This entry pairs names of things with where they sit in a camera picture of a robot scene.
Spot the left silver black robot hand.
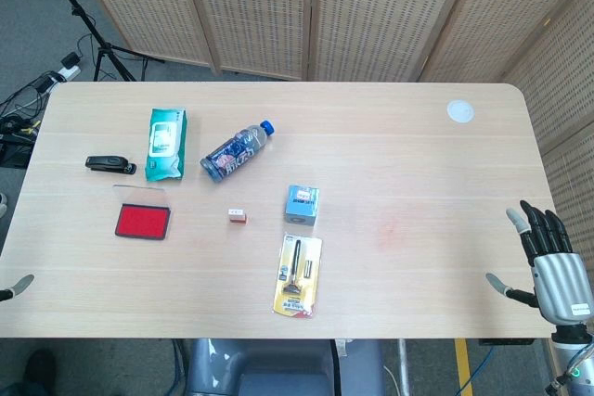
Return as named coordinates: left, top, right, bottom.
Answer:
left=0, top=274, right=35, bottom=302

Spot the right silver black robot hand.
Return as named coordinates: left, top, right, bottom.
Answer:
left=485, top=199, right=594, bottom=326

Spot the red ink pad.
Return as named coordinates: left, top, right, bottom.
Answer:
left=112, top=184, right=173, bottom=242

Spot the black stapler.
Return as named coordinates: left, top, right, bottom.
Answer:
left=84, top=155, right=138, bottom=176

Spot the metal table leg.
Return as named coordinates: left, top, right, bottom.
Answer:
left=395, top=339, right=413, bottom=396

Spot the green wet wipes pack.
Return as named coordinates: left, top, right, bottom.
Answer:
left=144, top=108, right=188, bottom=183

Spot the white power strip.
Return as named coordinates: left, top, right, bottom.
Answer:
left=55, top=53, right=83, bottom=82

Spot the blue-capped drink bottle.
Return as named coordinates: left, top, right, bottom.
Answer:
left=200, top=120, right=277, bottom=183

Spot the yellow razor blister pack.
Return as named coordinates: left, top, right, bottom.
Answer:
left=272, top=234, right=324, bottom=319

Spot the blue speaker box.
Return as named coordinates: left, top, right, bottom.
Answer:
left=283, top=184, right=321, bottom=228

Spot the black tripod stand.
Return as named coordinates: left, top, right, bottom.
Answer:
left=34, top=0, right=164, bottom=83

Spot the black cable bundle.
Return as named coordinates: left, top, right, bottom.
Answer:
left=0, top=70, right=62, bottom=170

